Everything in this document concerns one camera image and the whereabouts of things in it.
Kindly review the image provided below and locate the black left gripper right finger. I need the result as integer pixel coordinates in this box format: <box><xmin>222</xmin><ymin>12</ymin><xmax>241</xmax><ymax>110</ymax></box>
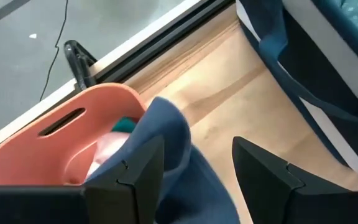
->
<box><xmin>232</xmin><ymin>136</ymin><xmax>351</xmax><ymax>224</ymax></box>

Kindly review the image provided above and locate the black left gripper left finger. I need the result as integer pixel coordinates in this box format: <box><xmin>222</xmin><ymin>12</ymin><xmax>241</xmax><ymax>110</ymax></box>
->
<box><xmin>83</xmin><ymin>134</ymin><xmax>165</xmax><ymax>224</ymax></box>

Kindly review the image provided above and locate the pink sock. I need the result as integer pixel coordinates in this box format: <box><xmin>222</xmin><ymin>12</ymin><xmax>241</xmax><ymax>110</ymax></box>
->
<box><xmin>85</xmin><ymin>131</ymin><xmax>131</xmax><ymax>182</ymax></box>

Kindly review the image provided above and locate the blue cloth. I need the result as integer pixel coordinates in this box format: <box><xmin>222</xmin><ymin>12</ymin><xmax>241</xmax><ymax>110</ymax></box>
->
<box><xmin>84</xmin><ymin>96</ymin><xmax>241</xmax><ymax>224</ymax></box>

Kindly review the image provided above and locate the teal sock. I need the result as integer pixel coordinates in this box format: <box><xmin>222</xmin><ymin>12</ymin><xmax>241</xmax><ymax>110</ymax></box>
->
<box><xmin>111</xmin><ymin>116</ymin><xmax>140</xmax><ymax>134</ymax></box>

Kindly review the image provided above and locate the orange plastic basket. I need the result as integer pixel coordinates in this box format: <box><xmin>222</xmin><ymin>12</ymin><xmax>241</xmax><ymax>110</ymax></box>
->
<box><xmin>0</xmin><ymin>82</ymin><xmax>147</xmax><ymax>187</ymax></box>

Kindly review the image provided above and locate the blue fabric storage bin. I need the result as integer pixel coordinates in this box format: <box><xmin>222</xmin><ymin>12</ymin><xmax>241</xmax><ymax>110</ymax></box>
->
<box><xmin>235</xmin><ymin>0</ymin><xmax>358</xmax><ymax>182</ymax></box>

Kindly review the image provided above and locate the black floor fan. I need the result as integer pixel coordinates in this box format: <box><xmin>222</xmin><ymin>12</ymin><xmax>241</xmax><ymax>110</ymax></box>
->
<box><xmin>63</xmin><ymin>39</ymin><xmax>98</xmax><ymax>92</ymax></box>

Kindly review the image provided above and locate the aluminium table edge rail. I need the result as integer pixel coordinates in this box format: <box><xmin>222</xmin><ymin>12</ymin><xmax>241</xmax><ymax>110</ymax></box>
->
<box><xmin>0</xmin><ymin>0</ymin><xmax>237</xmax><ymax>155</ymax></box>

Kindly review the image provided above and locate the black floor cable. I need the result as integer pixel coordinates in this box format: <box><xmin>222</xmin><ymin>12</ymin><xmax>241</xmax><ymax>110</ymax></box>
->
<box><xmin>39</xmin><ymin>0</ymin><xmax>70</xmax><ymax>102</ymax></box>

